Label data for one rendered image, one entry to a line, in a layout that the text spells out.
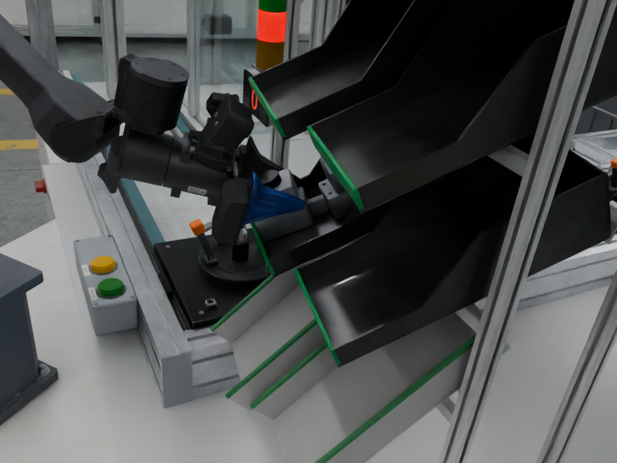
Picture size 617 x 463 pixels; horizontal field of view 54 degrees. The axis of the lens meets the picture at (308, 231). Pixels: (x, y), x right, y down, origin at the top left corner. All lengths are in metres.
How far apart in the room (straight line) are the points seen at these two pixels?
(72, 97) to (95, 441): 0.49
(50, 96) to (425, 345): 0.47
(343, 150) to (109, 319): 0.59
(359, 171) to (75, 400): 0.64
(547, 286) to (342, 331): 0.77
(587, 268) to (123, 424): 0.94
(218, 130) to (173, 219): 0.70
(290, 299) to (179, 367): 0.20
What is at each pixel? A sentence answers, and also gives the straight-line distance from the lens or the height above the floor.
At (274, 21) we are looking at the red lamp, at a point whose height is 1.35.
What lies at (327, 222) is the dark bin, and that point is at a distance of 0.71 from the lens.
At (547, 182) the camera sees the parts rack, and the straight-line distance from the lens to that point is 0.50.
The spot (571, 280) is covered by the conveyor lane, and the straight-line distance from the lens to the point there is 1.36.
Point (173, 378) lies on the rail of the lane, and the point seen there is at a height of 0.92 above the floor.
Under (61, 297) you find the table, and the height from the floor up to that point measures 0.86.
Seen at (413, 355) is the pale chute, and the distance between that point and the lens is 0.69.
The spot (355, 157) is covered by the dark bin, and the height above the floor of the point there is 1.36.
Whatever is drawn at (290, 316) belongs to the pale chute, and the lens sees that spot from 0.82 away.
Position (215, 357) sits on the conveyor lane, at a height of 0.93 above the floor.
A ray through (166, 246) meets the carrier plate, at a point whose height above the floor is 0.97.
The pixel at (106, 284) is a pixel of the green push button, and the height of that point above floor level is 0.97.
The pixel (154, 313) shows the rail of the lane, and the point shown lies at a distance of 0.99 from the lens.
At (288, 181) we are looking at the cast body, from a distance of 0.69.
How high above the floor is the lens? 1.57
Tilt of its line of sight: 30 degrees down
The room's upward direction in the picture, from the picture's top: 6 degrees clockwise
